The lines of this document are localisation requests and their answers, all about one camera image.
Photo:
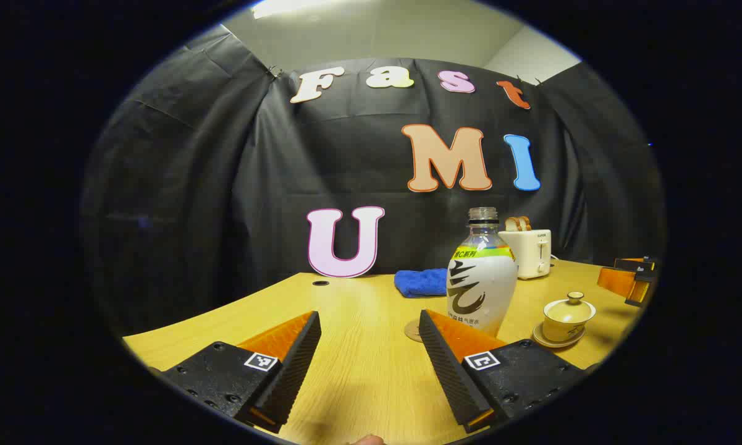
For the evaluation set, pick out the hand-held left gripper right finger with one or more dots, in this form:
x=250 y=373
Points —
x=448 y=371

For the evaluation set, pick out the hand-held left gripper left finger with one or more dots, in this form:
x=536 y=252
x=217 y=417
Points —
x=290 y=371

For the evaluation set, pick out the white toaster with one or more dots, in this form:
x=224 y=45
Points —
x=531 y=253

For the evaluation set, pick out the toasted bread slice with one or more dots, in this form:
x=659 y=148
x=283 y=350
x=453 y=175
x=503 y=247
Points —
x=524 y=223
x=510 y=225

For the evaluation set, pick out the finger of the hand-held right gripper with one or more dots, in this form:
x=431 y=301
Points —
x=636 y=266
x=615 y=281

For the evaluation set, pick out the black backdrop cloth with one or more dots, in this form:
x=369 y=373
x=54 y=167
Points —
x=222 y=185

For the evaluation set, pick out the beige teacup lid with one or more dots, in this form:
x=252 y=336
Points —
x=569 y=309

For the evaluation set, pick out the white label water bottle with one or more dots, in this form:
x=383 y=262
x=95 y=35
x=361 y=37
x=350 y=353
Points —
x=482 y=284

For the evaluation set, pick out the round cork coaster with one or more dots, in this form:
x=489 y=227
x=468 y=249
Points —
x=413 y=330

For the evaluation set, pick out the blue towel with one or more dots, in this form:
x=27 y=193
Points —
x=420 y=282

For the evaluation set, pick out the beige saucer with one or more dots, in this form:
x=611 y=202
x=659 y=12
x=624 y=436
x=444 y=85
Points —
x=539 y=337

